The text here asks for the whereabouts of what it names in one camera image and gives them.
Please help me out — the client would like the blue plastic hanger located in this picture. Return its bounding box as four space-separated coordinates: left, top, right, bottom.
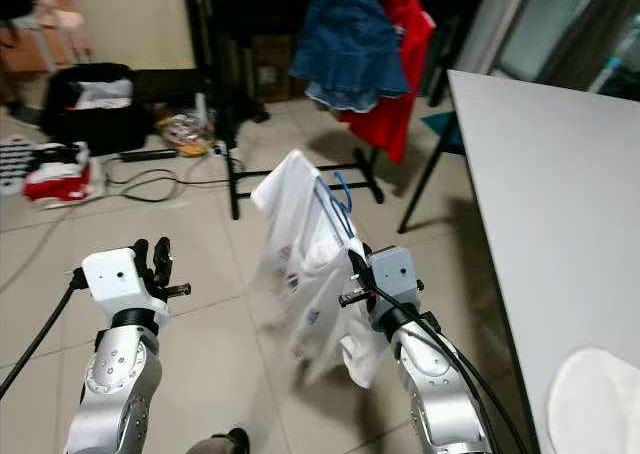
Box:
315 171 356 240

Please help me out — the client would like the white printed t-shirt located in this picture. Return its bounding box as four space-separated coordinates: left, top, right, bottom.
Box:
250 149 391 390

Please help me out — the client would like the black power strip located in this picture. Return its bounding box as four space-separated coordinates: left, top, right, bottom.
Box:
120 148 179 163

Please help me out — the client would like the red and white clothes pile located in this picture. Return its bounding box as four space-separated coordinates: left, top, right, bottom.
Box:
22 142 106 207

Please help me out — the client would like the clear plastic bag of items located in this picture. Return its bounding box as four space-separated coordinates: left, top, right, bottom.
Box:
157 112 216 157

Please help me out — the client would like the black open suitcase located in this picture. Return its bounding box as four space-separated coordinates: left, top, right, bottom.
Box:
40 64 151 155

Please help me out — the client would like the red polo shirt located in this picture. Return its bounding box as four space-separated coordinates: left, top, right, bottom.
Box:
335 0 439 165

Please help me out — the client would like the black white checkerboard sheet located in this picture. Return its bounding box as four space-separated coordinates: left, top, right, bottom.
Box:
0 134 41 193

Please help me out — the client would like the teal floor mat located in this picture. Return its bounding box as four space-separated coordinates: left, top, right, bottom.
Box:
420 109 451 150

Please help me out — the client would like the dark robot foot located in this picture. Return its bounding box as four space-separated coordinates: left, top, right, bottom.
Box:
185 427 251 454

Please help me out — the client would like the blue denim skirt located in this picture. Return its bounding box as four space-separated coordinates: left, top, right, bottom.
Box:
290 0 411 113

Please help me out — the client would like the brown cardboard box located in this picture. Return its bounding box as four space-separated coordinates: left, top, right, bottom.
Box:
248 34 293 100

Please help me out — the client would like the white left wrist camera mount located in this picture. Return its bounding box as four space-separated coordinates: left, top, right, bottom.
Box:
80 247 166 325

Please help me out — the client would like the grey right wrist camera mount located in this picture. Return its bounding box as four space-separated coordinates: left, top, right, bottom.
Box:
368 246 419 315

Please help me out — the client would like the black table frame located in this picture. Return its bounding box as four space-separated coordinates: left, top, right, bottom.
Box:
397 104 461 235

